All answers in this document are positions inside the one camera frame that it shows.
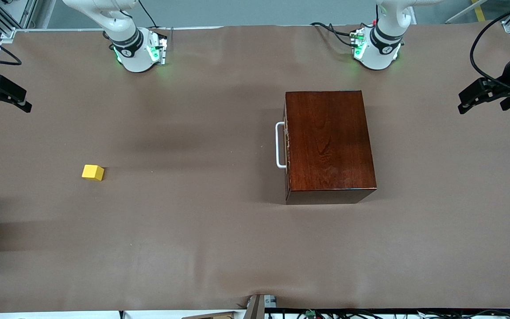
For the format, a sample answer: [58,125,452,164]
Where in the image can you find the yellow block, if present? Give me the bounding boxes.
[82,165,105,181]

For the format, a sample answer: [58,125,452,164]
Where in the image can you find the wooden drawer with white handle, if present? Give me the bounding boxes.
[275,100,292,195]

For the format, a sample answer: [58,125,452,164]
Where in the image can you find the yellow floor tape strip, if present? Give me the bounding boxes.
[471,0,487,22]

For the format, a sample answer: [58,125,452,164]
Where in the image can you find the base connector box green light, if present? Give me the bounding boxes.
[149,27,169,66]
[350,27,367,60]

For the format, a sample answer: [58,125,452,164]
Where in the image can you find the dark brown wooden cabinet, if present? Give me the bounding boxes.
[284,90,377,205]

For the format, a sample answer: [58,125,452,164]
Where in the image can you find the brown table cover sheet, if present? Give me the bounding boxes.
[0,20,510,313]

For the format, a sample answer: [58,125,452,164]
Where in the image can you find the black arm base cable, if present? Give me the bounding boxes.
[310,22,357,47]
[139,0,158,28]

